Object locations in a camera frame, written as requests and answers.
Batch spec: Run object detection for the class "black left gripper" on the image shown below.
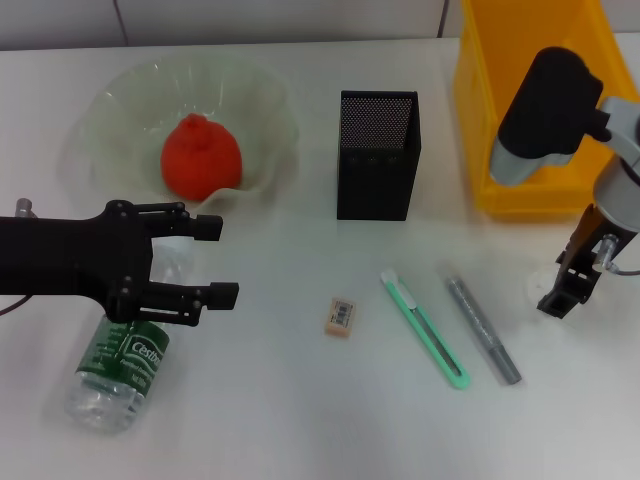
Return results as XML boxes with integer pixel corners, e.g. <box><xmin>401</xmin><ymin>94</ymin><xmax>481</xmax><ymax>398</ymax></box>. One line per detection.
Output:
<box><xmin>0</xmin><ymin>199</ymin><xmax>240</xmax><ymax>329</ymax></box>

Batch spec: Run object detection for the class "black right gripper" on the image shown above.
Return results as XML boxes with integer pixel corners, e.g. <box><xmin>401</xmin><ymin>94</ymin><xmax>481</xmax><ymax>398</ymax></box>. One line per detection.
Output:
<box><xmin>537</xmin><ymin>202</ymin><xmax>622</xmax><ymax>319</ymax></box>

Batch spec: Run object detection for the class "grey marker pen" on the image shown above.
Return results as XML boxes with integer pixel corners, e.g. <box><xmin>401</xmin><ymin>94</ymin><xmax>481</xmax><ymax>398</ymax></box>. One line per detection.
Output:
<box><xmin>444</xmin><ymin>274</ymin><xmax>523</xmax><ymax>386</ymax></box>

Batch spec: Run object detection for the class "orange fruit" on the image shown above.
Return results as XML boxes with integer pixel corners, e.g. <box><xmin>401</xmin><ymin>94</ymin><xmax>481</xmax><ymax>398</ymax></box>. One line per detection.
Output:
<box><xmin>160</xmin><ymin>112</ymin><xmax>244</xmax><ymax>202</ymax></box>

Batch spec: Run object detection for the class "clear green-label water bottle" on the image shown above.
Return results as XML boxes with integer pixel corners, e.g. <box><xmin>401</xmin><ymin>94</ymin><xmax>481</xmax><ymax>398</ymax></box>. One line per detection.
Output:
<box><xmin>63</xmin><ymin>234</ymin><xmax>197</xmax><ymax>434</ymax></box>

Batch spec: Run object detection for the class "beige eraser with barcode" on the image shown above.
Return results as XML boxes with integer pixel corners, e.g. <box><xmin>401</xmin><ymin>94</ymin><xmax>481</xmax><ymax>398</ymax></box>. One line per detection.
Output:
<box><xmin>323</xmin><ymin>297</ymin><xmax>359</xmax><ymax>337</ymax></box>

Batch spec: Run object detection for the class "mint green utility knife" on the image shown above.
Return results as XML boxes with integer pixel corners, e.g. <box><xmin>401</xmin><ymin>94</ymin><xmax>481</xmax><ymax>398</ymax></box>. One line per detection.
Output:
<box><xmin>380</xmin><ymin>268</ymin><xmax>472</xmax><ymax>392</ymax></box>

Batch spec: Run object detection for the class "clear wavy glass fruit plate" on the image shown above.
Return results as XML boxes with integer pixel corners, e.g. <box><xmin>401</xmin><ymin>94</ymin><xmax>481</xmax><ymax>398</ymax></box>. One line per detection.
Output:
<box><xmin>62</xmin><ymin>54</ymin><xmax>301</xmax><ymax>217</ymax></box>

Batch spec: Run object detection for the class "black mesh pen holder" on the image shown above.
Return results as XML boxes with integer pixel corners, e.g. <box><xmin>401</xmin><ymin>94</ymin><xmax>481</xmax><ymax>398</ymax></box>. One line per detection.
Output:
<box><xmin>336</xmin><ymin>89</ymin><xmax>423</xmax><ymax>222</ymax></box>

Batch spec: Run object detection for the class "yellow plastic bin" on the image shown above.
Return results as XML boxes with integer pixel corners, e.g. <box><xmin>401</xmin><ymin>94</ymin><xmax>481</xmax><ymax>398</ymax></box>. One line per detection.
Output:
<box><xmin>453</xmin><ymin>0</ymin><xmax>640</xmax><ymax>217</ymax></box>

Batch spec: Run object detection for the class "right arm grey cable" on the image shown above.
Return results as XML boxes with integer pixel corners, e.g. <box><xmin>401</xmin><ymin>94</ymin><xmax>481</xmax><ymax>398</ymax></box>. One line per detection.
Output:
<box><xmin>597</xmin><ymin>233</ymin><xmax>640</xmax><ymax>277</ymax></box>

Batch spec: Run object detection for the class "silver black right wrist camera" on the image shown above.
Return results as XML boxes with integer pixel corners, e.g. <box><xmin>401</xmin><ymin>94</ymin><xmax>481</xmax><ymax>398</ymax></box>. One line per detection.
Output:
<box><xmin>488</xmin><ymin>47</ymin><xmax>615</xmax><ymax>187</ymax></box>

